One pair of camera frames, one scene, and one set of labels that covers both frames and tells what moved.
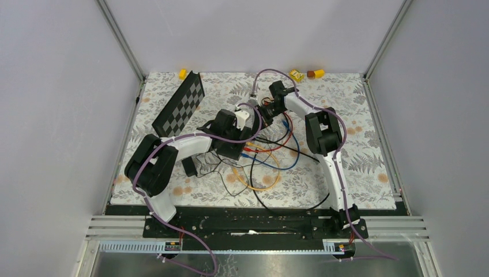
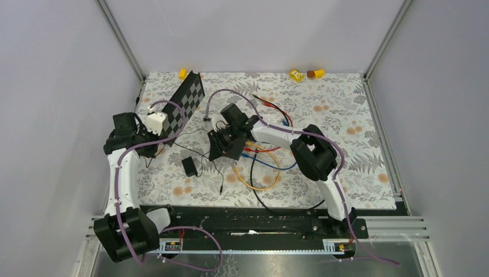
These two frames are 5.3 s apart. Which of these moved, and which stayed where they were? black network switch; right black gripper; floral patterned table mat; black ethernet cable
Moved: right black gripper
Stayed: black ethernet cable; floral patterned table mat; black network switch
